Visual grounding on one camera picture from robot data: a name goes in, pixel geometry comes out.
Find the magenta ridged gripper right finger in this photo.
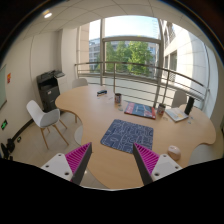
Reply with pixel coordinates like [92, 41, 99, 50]
[133, 143, 182, 185]

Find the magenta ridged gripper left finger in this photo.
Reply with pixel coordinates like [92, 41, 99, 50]
[42, 143, 92, 185]

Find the blue patterned mouse pad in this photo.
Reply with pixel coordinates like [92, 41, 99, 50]
[100, 119, 154, 154]

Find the white chair with wooden legs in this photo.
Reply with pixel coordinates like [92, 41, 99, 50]
[26, 100, 68, 144]

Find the open white laptop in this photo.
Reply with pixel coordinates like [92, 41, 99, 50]
[165, 97, 194, 122]

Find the white cup with red band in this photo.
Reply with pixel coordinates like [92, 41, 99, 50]
[157, 103, 166, 115]

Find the red and blue book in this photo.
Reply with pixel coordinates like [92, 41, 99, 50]
[124, 102, 156, 119]

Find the white chair near window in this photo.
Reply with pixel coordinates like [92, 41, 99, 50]
[171, 90, 187, 108]

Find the dark patterned mug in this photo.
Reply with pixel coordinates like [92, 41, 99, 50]
[114, 93, 122, 103]

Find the green exit sign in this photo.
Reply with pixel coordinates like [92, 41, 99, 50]
[1, 119, 8, 130]

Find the small black box on table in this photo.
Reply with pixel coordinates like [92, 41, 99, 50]
[97, 90, 107, 96]

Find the white chair behind table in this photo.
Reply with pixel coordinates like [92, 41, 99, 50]
[72, 78, 88, 88]

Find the black office printer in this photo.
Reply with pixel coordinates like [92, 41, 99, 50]
[36, 70, 64, 112]

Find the metal window railing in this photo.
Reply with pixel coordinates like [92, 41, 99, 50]
[75, 61, 209, 109]

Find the round ceiling light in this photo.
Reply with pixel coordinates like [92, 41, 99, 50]
[44, 12, 52, 19]

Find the red wall notice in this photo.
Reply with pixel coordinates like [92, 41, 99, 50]
[7, 73, 11, 84]

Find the whiteboard on left wall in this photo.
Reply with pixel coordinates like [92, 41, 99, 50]
[0, 65, 7, 110]

